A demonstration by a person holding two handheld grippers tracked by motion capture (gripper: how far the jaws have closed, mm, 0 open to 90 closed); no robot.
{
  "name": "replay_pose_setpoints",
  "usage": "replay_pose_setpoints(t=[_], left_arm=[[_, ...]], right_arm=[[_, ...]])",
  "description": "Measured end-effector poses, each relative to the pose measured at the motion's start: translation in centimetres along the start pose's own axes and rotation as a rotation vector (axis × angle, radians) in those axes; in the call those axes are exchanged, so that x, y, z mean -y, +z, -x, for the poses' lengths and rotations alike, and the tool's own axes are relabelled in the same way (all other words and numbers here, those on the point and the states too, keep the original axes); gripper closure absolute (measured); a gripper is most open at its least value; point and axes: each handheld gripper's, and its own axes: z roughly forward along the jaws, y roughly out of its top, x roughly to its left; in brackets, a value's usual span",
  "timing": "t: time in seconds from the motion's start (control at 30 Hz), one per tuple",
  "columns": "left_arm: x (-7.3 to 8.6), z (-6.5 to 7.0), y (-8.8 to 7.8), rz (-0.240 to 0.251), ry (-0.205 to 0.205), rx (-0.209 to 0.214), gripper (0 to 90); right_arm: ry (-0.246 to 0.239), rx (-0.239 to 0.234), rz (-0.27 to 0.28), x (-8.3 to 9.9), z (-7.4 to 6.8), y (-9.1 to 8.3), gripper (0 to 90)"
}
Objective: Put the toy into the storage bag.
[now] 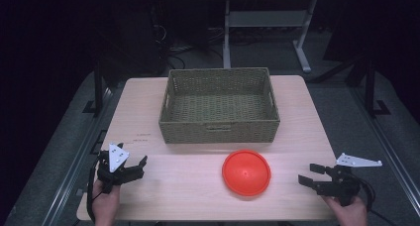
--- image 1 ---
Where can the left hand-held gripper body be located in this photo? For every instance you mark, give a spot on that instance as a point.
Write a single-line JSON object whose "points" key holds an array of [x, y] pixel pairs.
{"points": [[115, 157]]}

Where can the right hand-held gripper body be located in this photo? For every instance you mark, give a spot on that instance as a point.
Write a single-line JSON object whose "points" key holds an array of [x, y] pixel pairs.
{"points": [[345, 183]]}

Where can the person's right hand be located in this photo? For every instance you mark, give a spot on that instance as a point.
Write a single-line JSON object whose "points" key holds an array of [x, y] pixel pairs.
{"points": [[348, 216]]}

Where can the person's left hand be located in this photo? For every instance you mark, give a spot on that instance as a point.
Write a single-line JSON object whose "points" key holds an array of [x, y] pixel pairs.
{"points": [[106, 206]]}

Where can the red round plate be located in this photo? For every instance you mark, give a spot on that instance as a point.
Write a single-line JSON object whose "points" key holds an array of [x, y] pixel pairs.
{"points": [[246, 173]]}

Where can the black metal stand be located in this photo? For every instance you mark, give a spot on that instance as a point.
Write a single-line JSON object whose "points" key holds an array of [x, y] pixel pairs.
{"points": [[370, 87], [98, 87]]}

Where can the green woven basket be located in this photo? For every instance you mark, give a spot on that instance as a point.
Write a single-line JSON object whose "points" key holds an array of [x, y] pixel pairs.
{"points": [[218, 110]]}

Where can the metal floor rail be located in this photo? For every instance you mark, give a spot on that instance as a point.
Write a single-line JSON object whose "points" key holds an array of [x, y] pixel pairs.
{"points": [[76, 160], [386, 143]]}

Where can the grey metal desk frame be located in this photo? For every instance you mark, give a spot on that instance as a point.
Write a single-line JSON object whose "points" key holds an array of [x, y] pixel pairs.
{"points": [[264, 18]]}

